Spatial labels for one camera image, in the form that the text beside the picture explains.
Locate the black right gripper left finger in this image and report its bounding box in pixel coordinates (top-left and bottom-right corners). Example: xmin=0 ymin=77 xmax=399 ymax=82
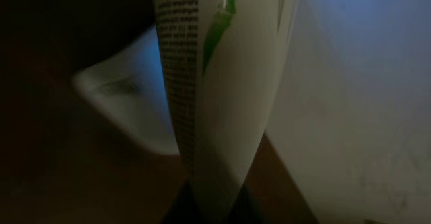
xmin=161 ymin=182 xmax=202 ymax=224

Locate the white barcode scanner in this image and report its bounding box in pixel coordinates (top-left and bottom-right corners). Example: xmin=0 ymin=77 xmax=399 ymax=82
xmin=71 ymin=26 xmax=179 ymax=155

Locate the white tube brown cap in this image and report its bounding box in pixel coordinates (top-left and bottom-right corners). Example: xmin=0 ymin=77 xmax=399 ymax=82
xmin=153 ymin=0 xmax=298 ymax=223

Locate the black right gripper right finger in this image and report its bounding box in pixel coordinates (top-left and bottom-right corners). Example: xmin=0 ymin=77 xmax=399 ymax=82
xmin=228 ymin=185 xmax=265 ymax=224

